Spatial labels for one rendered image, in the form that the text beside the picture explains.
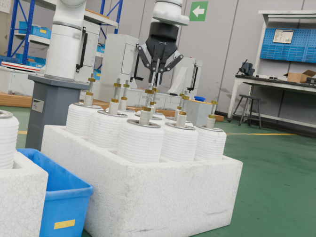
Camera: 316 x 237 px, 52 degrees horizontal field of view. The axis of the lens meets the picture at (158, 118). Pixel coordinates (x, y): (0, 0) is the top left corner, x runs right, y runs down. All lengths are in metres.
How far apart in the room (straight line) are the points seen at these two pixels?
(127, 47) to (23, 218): 2.97
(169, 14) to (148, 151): 0.34
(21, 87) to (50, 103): 1.65
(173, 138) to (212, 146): 0.13
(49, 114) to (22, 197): 0.58
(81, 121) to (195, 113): 0.41
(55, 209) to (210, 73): 5.99
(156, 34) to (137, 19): 7.20
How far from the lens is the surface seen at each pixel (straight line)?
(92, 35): 3.10
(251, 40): 6.25
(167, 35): 0.84
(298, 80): 5.29
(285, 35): 5.89
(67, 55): 1.08
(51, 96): 1.06
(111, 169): 0.66
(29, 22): 5.69
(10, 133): 0.52
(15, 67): 2.82
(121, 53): 3.40
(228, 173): 0.86
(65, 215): 0.65
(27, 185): 0.51
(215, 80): 6.42
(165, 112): 3.79
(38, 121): 1.09
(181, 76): 4.38
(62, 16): 1.10
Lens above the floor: 0.34
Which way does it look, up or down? 5 degrees down
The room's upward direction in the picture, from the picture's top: 10 degrees clockwise
